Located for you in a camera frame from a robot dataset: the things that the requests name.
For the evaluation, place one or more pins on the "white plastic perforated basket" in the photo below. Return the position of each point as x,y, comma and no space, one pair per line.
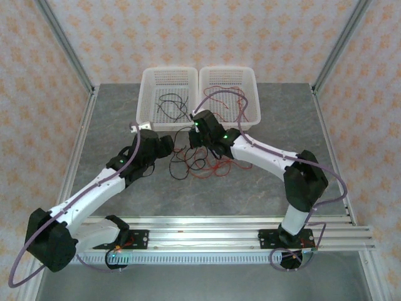
150,81
225,78

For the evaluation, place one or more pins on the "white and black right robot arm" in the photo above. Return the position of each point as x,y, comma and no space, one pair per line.
263,153

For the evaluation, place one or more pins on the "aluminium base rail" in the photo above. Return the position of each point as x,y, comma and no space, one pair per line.
203,233

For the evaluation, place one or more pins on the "aluminium frame post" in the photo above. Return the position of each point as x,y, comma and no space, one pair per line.
64,40
343,40

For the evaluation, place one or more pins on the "grey metal panel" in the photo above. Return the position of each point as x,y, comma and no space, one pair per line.
203,285

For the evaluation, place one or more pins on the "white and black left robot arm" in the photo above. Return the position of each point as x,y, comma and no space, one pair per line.
94,194

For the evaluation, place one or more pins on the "aluminium table side rail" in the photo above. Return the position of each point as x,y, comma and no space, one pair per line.
84,125
326,131

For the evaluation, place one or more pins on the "black base controller board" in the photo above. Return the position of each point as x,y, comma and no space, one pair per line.
117,260
291,261

